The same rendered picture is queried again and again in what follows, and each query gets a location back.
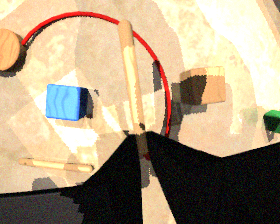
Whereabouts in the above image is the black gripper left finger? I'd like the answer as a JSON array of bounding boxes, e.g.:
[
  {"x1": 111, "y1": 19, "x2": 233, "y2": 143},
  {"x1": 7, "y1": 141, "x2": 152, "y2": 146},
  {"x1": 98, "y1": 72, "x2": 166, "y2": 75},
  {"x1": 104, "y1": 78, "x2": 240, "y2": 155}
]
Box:
[{"x1": 0, "y1": 133, "x2": 144, "y2": 224}]

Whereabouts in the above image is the red string with wooden stick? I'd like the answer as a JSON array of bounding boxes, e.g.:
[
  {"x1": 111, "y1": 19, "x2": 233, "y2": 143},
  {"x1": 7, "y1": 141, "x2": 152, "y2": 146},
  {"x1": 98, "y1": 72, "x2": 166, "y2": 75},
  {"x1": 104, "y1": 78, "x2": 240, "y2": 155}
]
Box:
[{"x1": 21, "y1": 11, "x2": 171, "y2": 161}]

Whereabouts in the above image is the round wooden button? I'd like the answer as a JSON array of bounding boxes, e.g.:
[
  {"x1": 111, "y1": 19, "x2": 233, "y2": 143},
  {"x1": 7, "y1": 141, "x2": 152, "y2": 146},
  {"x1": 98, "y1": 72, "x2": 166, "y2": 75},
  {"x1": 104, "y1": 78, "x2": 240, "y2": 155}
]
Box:
[{"x1": 0, "y1": 28, "x2": 27, "y2": 72}]

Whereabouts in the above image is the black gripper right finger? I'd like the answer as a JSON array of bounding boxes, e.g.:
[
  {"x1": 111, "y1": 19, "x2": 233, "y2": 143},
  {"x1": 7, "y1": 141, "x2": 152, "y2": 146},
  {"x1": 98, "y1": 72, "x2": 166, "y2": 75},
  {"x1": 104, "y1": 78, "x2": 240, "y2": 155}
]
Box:
[{"x1": 146, "y1": 131, "x2": 280, "y2": 224}]

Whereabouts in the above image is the green rectangular block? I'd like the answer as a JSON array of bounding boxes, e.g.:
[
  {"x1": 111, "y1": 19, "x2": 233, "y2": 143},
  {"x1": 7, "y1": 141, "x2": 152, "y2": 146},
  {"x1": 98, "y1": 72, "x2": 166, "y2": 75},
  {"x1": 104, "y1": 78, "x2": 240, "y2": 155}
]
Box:
[{"x1": 264, "y1": 109, "x2": 280, "y2": 134}]

